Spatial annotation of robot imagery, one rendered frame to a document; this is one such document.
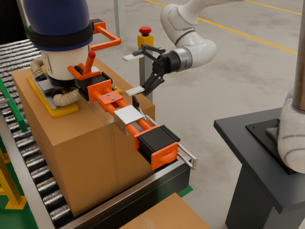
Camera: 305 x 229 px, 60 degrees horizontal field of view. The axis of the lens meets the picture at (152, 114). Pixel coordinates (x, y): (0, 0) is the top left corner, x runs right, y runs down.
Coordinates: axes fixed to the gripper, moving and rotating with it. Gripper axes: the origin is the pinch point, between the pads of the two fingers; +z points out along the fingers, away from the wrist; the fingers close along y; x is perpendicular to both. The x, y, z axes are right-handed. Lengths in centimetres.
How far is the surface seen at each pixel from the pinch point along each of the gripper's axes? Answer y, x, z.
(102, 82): -2.6, -3.0, 11.2
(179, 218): 54, -29, -4
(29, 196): 49, 13, 43
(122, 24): 83, 273, -150
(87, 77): -1.7, 4.5, 12.9
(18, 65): 54, 155, 16
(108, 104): -0.8, -12.3, 14.2
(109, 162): 31.7, -4.4, 13.0
